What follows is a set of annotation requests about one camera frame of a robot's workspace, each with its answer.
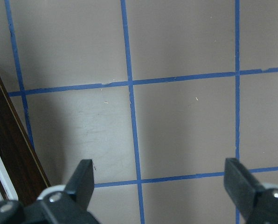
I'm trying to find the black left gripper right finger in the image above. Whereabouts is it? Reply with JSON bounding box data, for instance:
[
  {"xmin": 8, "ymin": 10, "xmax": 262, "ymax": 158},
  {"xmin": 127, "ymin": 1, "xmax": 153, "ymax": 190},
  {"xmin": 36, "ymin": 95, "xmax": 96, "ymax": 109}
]
[{"xmin": 223, "ymin": 158, "xmax": 265, "ymax": 213}]

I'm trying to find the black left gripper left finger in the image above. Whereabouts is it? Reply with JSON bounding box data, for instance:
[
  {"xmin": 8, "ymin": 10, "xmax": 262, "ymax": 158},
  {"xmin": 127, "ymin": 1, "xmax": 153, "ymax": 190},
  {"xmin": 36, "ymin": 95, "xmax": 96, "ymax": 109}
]
[{"xmin": 64, "ymin": 159, "xmax": 94, "ymax": 210}]

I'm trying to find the dark wooden drawer cabinet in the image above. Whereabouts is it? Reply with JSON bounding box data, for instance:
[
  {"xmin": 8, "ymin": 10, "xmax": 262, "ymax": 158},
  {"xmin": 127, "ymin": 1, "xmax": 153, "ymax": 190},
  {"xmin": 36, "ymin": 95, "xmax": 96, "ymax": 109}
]
[{"xmin": 0, "ymin": 78, "xmax": 50, "ymax": 205}]

